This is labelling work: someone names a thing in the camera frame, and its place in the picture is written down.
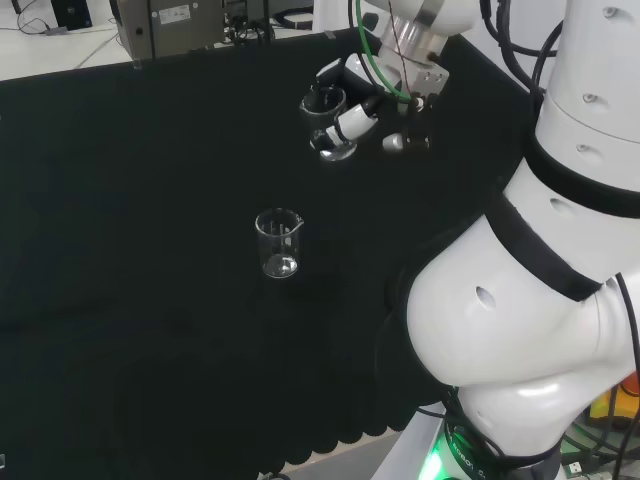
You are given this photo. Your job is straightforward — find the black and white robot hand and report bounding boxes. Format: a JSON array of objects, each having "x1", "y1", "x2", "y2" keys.
[{"x1": 314, "y1": 52, "x2": 397, "y2": 147}]

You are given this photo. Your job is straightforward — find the clear graduated glass beaker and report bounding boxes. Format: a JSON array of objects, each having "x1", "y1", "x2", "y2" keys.
[{"x1": 298, "y1": 85, "x2": 359, "y2": 163}]

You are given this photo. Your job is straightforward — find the clear glass beaker with spout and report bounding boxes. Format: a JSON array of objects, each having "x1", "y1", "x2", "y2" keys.
[{"x1": 254, "y1": 207, "x2": 305, "y2": 280}]

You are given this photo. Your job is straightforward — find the grey metal equipment box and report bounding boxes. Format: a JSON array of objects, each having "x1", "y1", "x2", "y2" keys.
[{"x1": 115, "y1": 0, "x2": 227, "y2": 59}]

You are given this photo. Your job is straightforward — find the black bench cloth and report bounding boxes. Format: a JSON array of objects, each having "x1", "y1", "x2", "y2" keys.
[{"x1": 0, "y1": 24, "x2": 549, "y2": 480}]

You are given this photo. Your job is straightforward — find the black background device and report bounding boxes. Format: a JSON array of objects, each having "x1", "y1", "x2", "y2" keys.
[{"x1": 51, "y1": 0, "x2": 92, "y2": 29}]

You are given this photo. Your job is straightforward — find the yellow stop button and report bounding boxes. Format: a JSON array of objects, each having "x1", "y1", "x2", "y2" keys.
[{"x1": 589, "y1": 372, "x2": 640, "y2": 427}]

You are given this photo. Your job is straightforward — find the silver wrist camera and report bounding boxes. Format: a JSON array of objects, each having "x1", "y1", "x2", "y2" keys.
[{"x1": 382, "y1": 130, "x2": 432, "y2": 153}]

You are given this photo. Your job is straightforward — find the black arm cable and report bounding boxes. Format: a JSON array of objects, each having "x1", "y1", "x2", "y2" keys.
[{"x1": 478, "y1": 0, "x2": 569, "y2": 96}]

